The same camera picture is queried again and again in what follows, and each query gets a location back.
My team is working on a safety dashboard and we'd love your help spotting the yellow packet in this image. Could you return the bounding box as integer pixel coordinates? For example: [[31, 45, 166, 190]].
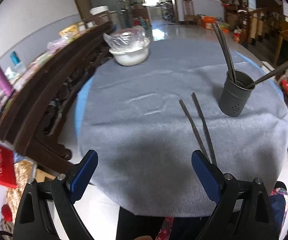
[[59, 22, 86, 39]]

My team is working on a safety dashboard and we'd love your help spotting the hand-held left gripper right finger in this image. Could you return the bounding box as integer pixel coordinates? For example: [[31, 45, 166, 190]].
[[191, 149, 279, 240]]

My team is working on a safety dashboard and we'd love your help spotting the blue capped bottle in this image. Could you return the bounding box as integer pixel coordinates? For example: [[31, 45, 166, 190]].
[[10, 51, 26, 73]]

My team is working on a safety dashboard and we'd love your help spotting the clear plastic bag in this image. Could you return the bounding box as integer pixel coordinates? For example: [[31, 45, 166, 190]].
[[103, 25, 151, 53]]

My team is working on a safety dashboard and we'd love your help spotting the grey tablecloth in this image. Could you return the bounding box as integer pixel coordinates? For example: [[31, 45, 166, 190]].
[[78, 39, 288, 217]]

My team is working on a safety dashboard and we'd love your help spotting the gold patterned cloth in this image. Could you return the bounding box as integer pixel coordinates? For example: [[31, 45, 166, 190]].
[[5, 161, 35, 205]]

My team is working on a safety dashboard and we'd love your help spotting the wooden chair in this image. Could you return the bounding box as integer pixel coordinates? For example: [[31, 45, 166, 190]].
[[182, 0, 201, 25]]

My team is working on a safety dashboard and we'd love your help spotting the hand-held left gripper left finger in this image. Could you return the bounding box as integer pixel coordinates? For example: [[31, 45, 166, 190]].
[[14, 149, 99, 240]]

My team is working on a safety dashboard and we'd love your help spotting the dark carved wooden bench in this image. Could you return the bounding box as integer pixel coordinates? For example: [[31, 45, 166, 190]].
[[0, 21, 114, 174]]

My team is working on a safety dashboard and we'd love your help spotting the dark grey chopstick holder cup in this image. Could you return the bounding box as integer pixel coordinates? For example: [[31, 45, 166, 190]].
[[219, 69, 255, 117]]

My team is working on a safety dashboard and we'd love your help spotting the orange box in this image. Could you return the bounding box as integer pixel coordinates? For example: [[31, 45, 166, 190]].
[[202, 16, 220, 30]]

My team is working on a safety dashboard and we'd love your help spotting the floral patterned clothing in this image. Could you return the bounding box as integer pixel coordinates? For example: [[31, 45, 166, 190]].
[[158, 187, 288, 240]]

